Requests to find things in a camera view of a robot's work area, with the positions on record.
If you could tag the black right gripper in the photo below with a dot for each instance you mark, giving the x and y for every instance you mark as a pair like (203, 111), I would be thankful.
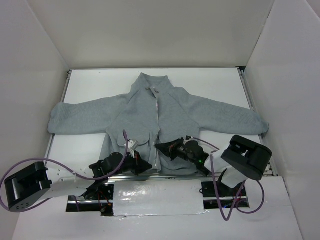
(174, 148)

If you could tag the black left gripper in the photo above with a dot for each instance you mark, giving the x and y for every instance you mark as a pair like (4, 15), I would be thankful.
(136, 163)

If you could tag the grey zip-up fleece jacket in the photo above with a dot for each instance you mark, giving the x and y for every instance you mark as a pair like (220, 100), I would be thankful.
(154, 111)

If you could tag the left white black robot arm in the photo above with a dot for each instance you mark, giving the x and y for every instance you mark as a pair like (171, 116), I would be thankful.
(27, 182)

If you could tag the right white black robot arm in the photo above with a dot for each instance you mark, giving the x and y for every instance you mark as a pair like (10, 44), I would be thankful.
(241, 159)

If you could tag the silver foil tape sheet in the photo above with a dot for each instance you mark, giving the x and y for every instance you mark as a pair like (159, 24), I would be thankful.
(158, 198)

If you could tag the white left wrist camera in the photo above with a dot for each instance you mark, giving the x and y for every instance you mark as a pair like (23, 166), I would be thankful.
(131, 146)

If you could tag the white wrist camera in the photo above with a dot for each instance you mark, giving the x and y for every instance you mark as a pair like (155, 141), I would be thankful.
(188, 138)
(131, 146)

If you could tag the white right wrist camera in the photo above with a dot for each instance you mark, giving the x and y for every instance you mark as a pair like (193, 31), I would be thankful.
(188, 138)

